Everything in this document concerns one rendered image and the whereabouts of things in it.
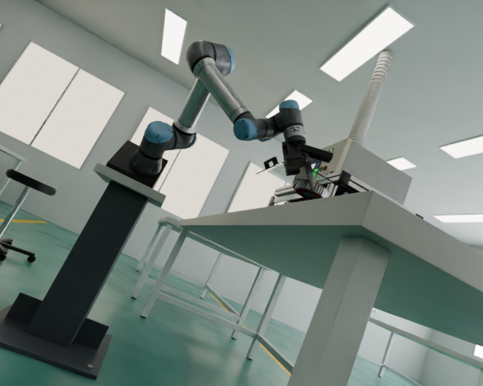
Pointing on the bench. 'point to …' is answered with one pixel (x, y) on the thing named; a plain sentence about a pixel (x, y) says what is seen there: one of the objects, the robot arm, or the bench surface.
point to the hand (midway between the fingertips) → (312, 193)
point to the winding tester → (367, 169)
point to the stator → (303, 188)
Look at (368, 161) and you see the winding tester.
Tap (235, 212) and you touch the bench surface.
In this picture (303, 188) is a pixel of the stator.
